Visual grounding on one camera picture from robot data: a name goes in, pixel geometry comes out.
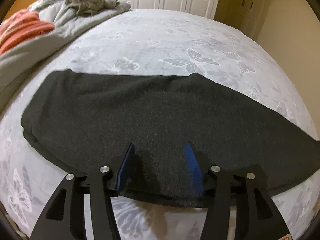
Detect grey crumpled garment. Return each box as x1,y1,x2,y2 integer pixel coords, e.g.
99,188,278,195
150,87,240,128
65,0,131,16

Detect light grey-blue duvet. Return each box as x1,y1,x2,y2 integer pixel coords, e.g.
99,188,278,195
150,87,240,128
1,0,124,109

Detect black pants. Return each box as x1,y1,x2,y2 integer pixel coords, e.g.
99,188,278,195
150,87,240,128
21,70,319,207

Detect orange-pink striped blanket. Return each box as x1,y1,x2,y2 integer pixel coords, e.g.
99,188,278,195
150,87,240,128
1,9,55,54

